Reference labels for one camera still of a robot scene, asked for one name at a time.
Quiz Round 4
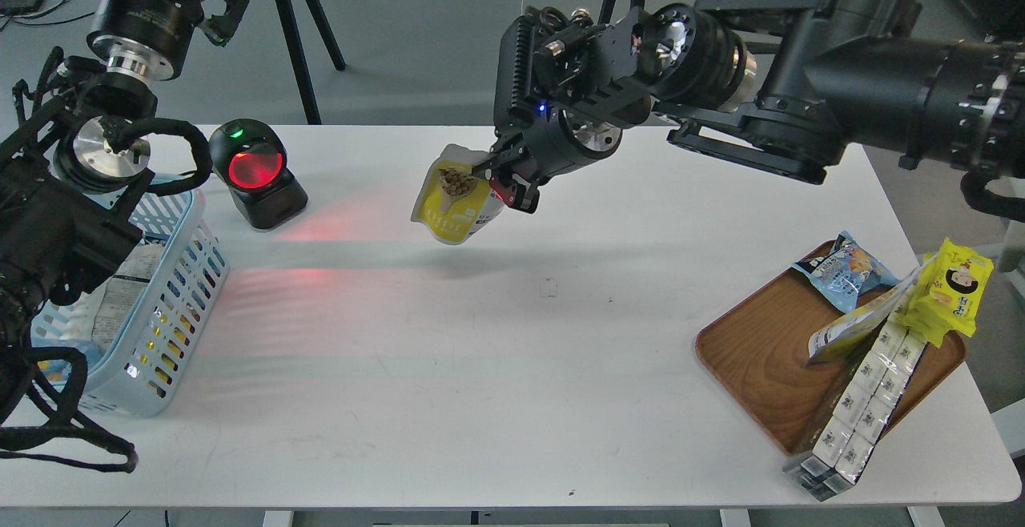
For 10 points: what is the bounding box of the light blue plastic basket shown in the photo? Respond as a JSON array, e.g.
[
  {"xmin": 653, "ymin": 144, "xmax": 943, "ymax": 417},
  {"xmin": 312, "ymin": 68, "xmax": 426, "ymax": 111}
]
[{"xmin": 30, "ymin": 190, "xmax": 228, "ymax": 417}]

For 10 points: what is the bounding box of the black barcode scanner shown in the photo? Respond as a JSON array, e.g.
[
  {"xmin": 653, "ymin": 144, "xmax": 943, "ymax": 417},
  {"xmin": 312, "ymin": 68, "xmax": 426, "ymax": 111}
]
[{"xmin": 209, "ymin": 119, "xmax": 308, "ymax": 229}]

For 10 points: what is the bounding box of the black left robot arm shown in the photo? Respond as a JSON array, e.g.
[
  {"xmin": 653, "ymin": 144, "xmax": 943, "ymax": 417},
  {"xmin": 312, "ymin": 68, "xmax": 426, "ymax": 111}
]
[{"xmin": 1, "ymin": 0, "xmax": 249, "ymax": 473}]

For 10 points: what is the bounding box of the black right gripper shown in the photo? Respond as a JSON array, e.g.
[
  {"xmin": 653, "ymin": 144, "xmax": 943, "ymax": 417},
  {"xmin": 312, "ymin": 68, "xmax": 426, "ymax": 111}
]
[{"xmin": 472, "ymin": 6, "xmax": 664, "ymax": 214}]

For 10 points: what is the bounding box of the white snack bag in basket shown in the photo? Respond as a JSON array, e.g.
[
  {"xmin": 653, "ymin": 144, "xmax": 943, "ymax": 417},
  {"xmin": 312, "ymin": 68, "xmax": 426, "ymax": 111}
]
[{"xmin": 63, "ymin": 242, "xmax": 165, "ymax": 352}]

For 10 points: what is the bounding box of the yellow cartoon snack pack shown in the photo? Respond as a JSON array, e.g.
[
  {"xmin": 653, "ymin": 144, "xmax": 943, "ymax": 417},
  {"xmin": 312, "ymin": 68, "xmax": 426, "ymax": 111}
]
[{"xmin": 897, "ymin": 238, "xmax": 995, "ymax": 348}]

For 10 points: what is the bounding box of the white boxed snack multipack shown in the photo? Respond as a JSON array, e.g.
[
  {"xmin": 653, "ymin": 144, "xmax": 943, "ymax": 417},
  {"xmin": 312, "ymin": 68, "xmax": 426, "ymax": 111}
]
[{"xmin": 782, "ymin": 322, "xmax": 927, "ymax": 501}]

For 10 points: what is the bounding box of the blue snack bag in basket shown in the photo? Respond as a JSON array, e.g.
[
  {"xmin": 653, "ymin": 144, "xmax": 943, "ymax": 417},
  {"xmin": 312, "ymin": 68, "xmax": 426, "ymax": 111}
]
[{"xmin": 37, "ymin": 359, "xmax": 73, "ymax": 384}]

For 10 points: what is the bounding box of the yellow white snack pouch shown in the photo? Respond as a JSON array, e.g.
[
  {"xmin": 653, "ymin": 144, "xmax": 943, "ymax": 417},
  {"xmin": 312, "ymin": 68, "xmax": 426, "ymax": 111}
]
[
  {"xmin": 806, "ymin": 264, "xmax": 927, "ymax": 365},
  {"xmin": 410, "ymin": 144, "xmax": 505, "ymax": 245}
]

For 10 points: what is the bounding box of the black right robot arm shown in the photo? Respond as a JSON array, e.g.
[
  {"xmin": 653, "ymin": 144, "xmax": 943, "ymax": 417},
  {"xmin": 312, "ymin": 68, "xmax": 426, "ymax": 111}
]
[{"xmin": 472, "ymin": 0, "xmax": 1024, "ymax": 221}]

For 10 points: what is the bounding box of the black power adapter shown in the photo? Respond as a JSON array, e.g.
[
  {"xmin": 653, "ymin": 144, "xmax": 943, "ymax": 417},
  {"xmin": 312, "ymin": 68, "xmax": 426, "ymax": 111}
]
[{"xmin": 0, "ymin": 0, "xmax": 44, "ymax": 17}]

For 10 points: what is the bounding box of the brown wooden tray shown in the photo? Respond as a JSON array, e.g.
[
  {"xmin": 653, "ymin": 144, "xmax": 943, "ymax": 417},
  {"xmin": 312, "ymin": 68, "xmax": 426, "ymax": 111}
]
[{"xmin": 694, "ymin": 239, "xmax": 967, "ymax": 456}]

